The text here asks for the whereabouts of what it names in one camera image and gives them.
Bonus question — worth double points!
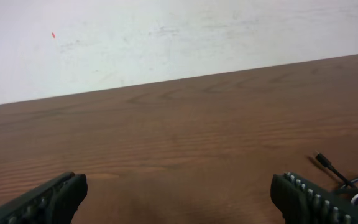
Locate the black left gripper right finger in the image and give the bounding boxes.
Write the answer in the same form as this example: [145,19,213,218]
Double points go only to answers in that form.
[270,172,358,224]

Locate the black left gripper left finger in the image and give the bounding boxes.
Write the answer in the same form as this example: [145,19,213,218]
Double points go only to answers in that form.
[0,172,88,224]

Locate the black usb cable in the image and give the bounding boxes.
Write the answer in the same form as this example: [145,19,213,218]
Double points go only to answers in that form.
[314,151,358,195]

